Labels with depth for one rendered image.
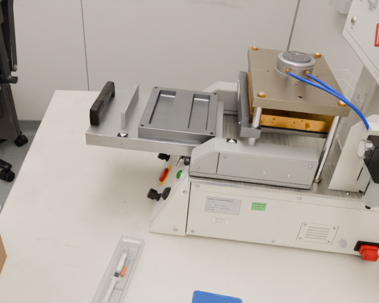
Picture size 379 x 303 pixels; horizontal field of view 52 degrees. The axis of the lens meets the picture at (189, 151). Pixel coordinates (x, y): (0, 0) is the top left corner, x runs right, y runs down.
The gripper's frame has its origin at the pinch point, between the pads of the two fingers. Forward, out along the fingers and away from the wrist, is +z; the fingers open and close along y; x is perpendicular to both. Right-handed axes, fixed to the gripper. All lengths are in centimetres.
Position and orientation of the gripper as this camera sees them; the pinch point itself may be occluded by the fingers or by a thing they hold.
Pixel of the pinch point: (0, 111)
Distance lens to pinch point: 51.7
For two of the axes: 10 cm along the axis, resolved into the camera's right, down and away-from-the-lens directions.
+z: -0.7, 8.1, 5.8
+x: 9.9, 1.1, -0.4
